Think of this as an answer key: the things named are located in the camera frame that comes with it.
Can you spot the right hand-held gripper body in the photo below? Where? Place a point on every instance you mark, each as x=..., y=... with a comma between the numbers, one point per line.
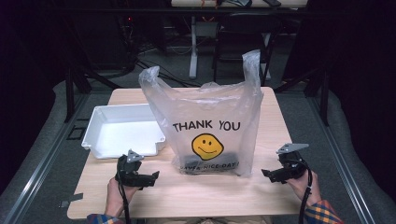
x=292, y=165

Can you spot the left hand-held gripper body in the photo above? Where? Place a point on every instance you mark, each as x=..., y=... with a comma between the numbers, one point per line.
x=127, y=169

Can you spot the clear smiley plastic bag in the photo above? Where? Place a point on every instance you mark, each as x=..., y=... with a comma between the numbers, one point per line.
x=214, y=105

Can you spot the person's right hand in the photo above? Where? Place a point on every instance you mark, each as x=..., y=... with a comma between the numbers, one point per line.
x=303, y=188

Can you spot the person's left hand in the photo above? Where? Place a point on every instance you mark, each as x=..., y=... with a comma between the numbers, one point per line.
x=115, y=199

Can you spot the white plastic bin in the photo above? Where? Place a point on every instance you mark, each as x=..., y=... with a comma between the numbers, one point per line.
x=124, y=133

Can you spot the grey tape strip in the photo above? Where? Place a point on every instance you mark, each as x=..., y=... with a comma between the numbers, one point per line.
x=72, y=200

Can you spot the black metal stand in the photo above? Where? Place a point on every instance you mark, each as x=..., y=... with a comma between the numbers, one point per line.
x=70, y=93
x=323, y=93

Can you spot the white table leg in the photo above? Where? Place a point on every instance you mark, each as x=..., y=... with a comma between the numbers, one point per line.
x=193, y=53

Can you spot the black folding chair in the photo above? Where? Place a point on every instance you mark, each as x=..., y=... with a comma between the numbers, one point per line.
x=246, y=37

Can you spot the aluminium floor rail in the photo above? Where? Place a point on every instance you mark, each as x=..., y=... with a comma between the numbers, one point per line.
x=43, y=165
x=339, y=155

